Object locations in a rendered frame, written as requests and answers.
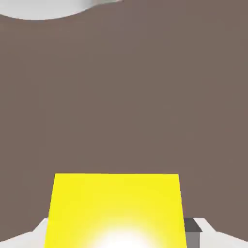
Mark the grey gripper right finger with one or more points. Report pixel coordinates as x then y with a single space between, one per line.
209 236

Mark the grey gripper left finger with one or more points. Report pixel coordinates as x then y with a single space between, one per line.
29 238

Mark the small yellow cube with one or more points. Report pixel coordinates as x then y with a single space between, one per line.
116 203

